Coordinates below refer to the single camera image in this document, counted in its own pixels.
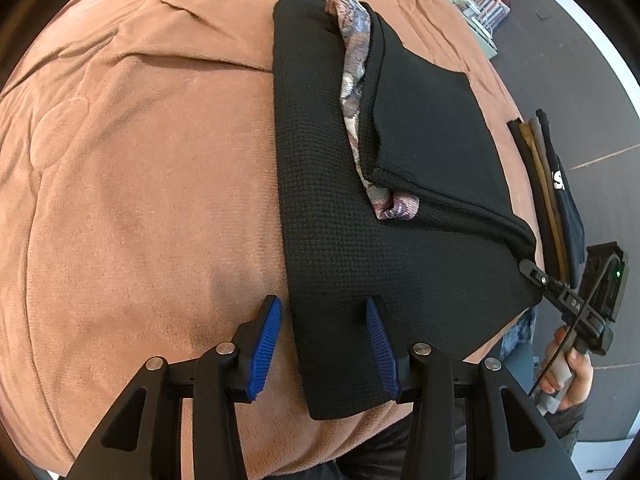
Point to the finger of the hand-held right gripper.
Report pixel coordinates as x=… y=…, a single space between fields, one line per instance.
x=537 y=275

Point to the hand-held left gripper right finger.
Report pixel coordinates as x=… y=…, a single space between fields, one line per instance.
x=382 y=350

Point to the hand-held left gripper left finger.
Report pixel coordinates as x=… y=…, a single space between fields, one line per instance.
x=265 y=345

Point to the black shirt with patterned trim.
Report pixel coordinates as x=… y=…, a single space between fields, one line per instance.
x=340 y=210

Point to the person's right forearm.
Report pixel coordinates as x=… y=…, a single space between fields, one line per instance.
x=570 y=430

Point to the person's right hand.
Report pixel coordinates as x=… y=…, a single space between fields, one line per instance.
x=580 y=375

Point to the grey fluffy rug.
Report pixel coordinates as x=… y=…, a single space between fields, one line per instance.
x=517 y=332

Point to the black folded shirt white print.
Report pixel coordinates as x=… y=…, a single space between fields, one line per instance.
x=565 y=200

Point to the dark folded garment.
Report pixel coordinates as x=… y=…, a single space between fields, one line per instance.
x=517 y=135

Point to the brown blanket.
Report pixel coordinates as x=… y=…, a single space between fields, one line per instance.
x=150 y=160

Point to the white nightstand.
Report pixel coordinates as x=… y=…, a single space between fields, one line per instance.
x=482 y=35

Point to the red striped bag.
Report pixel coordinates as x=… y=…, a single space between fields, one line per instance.
x=492 y=7

